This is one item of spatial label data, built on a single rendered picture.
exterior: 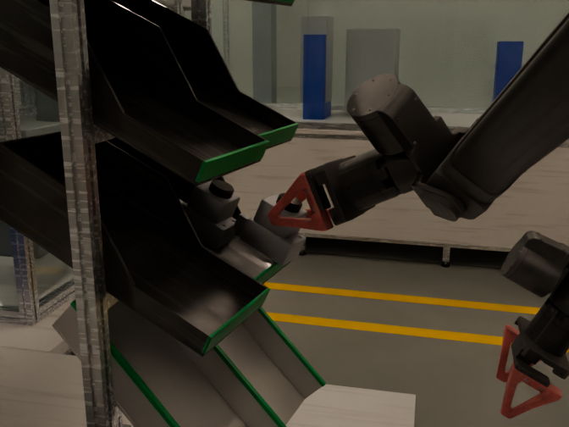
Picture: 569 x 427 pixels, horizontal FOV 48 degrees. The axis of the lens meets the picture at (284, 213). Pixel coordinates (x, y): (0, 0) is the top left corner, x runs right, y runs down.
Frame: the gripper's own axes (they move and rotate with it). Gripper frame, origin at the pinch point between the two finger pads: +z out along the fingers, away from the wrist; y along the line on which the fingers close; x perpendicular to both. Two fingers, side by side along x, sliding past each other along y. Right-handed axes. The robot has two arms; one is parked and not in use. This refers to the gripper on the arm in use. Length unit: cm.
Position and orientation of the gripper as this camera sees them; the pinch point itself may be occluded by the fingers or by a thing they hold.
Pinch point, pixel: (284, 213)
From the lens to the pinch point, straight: 76.2
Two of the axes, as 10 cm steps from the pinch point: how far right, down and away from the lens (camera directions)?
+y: -4.4, 1.8, -8.8
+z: -8.2, 3.3, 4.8
